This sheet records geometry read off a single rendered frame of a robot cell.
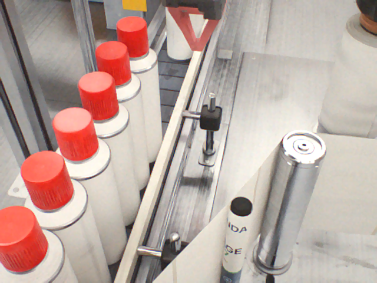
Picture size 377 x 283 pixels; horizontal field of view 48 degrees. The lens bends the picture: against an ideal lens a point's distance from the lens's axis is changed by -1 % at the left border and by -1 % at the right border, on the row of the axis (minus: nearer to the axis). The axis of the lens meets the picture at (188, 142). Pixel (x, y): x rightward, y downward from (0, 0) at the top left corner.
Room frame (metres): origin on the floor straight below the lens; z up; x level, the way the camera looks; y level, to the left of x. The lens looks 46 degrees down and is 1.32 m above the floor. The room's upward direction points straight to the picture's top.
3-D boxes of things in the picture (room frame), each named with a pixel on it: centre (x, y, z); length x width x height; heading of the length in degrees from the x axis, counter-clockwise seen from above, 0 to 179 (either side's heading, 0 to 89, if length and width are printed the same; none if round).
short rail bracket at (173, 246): (0.23, 0.03, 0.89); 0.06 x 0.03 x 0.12; 78
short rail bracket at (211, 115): (0.46, -0.03, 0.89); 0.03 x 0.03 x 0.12; 78
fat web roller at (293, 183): (0.24, -0.10, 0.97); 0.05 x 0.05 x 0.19
